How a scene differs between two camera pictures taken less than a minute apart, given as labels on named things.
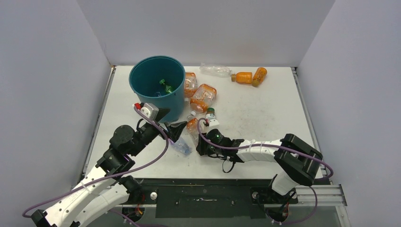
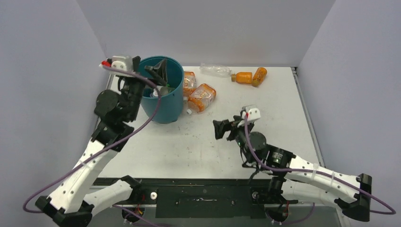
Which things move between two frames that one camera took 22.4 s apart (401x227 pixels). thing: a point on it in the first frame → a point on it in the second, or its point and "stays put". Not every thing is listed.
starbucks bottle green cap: x=210 y=114 → x=164 y=91
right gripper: x=203 y=147 → x=225 y=125
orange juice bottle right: x=259 y=76 stays put
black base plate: x=208 y=198 stays put
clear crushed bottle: x=215 y=70 stays put
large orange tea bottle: x=203 y=97 stays put
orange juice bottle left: x=243 y=77 stays put
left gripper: x=174 y=128 → x=155 y=77
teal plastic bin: x=160 y=80 stays put
